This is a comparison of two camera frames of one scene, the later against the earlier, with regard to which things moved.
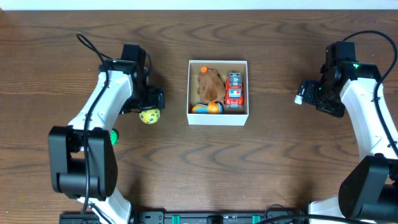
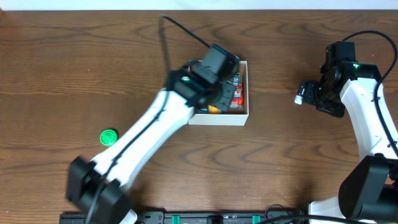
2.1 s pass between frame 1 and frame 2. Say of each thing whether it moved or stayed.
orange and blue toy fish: stayed
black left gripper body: moved
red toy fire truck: stayed
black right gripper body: stayed
